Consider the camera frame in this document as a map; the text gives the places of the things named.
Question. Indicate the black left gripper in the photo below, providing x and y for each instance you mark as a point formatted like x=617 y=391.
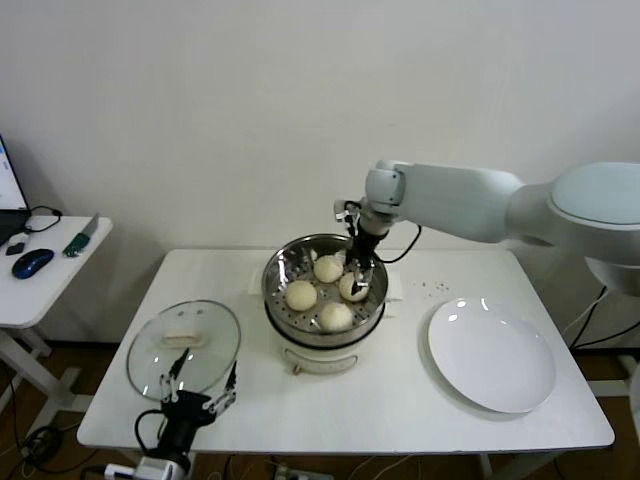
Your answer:
x=185 y=412

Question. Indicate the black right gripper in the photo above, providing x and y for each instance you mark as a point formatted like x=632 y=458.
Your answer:
x=364 y=247

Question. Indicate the white steamed baozi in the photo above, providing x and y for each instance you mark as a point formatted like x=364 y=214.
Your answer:
x=346 y=291
x=335 y=316
x=301 y=295
x=327 y=268

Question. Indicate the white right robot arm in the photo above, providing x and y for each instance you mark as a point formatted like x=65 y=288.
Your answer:
x=460 y=195

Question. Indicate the stainless steel steamer basket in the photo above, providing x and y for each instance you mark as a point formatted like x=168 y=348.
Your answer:
x=280 y=280

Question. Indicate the white electric cooking pot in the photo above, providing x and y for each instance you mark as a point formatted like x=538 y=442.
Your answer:
x=320 y=352

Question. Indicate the white power strip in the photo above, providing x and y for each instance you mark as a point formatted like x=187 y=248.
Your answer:
x=287 y=472

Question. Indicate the white round plate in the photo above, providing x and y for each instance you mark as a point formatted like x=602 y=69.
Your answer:
x=492 y=355

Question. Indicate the white side desk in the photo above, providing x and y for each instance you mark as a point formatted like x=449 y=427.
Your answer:
x=50 y=295

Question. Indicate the blue computer mouse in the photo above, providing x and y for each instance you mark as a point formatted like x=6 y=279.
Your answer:
x=31 y=263

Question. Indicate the small black adapter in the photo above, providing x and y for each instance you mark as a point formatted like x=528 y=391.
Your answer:
x=14 y=250

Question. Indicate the small white adapter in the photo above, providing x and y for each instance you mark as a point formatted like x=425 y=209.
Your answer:
x=20 y=238

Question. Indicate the black laptop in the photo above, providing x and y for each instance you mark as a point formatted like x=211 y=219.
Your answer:
x=10 y=190

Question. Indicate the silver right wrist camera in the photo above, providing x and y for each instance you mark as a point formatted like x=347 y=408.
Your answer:
x=346 y=210

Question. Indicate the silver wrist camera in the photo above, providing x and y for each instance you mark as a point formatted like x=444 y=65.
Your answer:
x=346 y=210
x=122 y=470

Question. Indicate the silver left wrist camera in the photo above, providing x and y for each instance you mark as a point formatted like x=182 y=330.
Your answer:
x=122 y=470

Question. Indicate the white desk base frame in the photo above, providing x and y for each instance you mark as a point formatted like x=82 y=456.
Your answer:
x=600 y=387

